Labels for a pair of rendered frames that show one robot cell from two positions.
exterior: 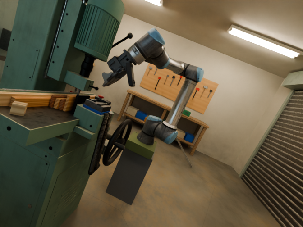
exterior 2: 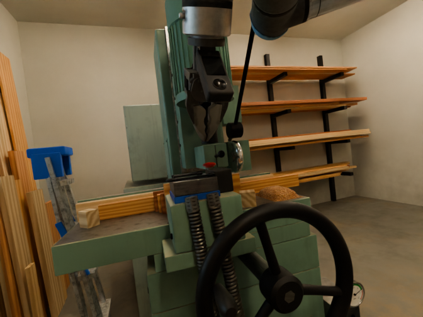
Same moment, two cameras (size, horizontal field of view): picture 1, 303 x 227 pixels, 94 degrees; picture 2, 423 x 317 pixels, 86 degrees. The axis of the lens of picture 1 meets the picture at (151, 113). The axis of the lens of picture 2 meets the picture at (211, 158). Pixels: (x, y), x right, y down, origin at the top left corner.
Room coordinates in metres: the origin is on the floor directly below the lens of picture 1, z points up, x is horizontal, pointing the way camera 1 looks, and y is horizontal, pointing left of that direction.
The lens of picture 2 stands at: (0.54, -0.20, 1.05)
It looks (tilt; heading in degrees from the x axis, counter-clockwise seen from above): 2 degrees down; 68
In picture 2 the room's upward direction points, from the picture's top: 7 degrees counter-clockwise
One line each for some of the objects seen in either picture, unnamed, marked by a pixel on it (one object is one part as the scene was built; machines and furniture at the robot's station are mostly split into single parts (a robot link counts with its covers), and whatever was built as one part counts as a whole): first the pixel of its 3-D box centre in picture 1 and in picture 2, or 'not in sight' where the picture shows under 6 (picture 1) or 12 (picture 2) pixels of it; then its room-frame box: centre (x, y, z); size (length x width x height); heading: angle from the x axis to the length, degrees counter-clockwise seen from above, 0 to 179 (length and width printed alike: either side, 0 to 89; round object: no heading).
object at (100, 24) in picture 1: (99, 28); (199, 53); (0.81, 0.44, 1.35); 0.18 x 0.18 x 0.31
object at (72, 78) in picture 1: (79, 82); (210, 158); (0.81, 0.46, 1.03); 0.14 x 0.07 x 0.09; 83
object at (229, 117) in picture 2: not in sight; (228, 106); (0.98, 0.64, 1.23); 0.09 x 0.08 x 0.15; 83
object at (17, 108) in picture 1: (19, 108); (89, 217); (0.46, 0.43, 0.92); 0.04 x 0.03 x 0.04; 126
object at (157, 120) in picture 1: (153, 124); not in sight; (1.39, -0.06, 0.83); 0.17 x 0.15 x 0.18; 60
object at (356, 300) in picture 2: not in sight; (349, 294); (1.04, 0.20, 0.65); 0.06 x 0.04 x 0.08; 173
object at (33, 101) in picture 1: (73, 100); (209, 194); (0.79, 0.45, 0.92); 0.62 x 0.02 x 0.04; 173
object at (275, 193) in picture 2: not in sight; (276, 190); (0.95, 0.34, 0.91); 0.12 x 0.09 x 0.03; 83
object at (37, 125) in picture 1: (78, 117); (196, 224); (0.70, 0.35, 0.87); 0.61 x 0.30 x 0.06; 173
